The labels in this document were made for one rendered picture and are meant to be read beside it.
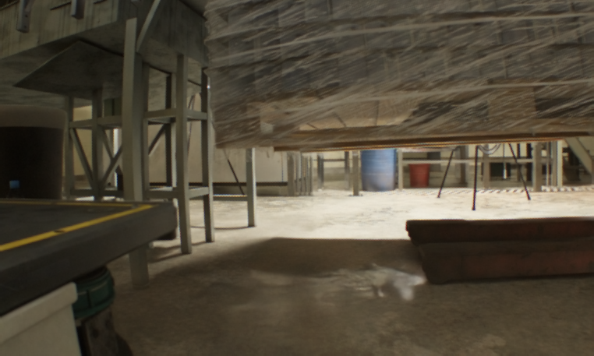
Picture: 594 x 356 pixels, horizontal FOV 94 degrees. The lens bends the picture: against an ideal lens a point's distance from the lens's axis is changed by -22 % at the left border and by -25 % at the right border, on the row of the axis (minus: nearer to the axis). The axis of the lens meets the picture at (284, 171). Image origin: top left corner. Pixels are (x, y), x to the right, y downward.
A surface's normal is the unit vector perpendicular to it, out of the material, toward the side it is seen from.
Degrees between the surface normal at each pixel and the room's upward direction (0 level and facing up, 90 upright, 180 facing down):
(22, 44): 90
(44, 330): 90
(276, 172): 90
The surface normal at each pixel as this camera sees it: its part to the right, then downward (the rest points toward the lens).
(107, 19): -0.24, 0.04
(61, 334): 0.99, -0.02
